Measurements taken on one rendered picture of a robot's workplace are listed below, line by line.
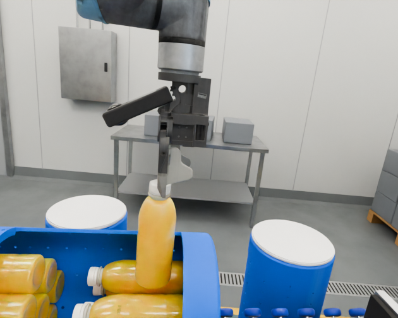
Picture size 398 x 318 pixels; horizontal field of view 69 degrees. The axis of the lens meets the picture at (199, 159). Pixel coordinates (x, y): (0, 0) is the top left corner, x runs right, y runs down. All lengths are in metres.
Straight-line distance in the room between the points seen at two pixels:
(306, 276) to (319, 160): 3.26
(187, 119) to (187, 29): 0.13
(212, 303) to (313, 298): 0.58
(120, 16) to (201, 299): 0.46
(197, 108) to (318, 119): 3.60
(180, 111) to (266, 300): 0.76
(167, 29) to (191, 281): 0.41
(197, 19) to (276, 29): 3.40
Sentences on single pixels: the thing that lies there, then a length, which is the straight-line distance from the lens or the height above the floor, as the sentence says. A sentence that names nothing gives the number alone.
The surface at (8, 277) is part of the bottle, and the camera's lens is 0.65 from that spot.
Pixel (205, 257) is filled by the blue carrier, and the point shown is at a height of 1.23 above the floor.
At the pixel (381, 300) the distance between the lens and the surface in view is 0.88.
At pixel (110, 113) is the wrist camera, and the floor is 1.48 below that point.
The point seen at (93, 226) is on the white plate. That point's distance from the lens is 1.05.
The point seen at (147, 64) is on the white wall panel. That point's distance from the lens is 3.78.
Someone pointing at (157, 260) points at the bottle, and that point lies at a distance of 0.56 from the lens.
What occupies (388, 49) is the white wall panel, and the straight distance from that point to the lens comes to 4.35.
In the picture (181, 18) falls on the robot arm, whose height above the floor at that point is 1.63.
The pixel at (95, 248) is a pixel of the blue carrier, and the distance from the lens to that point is 0.77.
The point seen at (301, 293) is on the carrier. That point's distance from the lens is 1.04.
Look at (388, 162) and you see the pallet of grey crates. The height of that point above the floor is 0.78.
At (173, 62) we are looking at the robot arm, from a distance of 0.46.
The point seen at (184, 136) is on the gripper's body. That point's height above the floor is 1.45.
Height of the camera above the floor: 1.55
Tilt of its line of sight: 16 degrees down
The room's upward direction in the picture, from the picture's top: 5 degrees clockwise
